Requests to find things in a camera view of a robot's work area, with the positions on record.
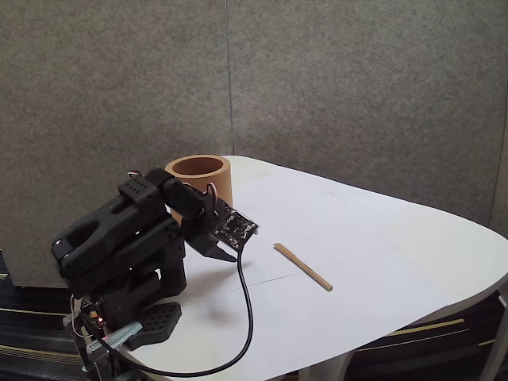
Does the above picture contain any white table leg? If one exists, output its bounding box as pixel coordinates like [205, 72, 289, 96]
[478, 289, 508, 381]
[297, 351, 354, 381]

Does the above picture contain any tan paper pen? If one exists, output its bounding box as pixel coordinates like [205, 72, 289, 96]
[273, 242, 333, 292]

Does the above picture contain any grey metal table clamp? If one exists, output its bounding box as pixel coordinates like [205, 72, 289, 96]
[63, 313, 143, 374]

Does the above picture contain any white punched paper sheet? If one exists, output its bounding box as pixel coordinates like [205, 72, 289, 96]
[186, 190, 358, 291]

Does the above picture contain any black camera cable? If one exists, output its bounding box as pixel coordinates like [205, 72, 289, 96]
[77, 245, 255, 376]

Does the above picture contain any motor controller board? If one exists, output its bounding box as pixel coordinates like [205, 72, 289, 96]
[81, 303, 109, 330]

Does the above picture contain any brown cylindrical pen holder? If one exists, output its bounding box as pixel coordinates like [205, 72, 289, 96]
[164, 155, 233, 225]

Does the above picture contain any bare camera circuit board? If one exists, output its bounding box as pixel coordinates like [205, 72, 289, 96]
[214, 209, 260, 250]

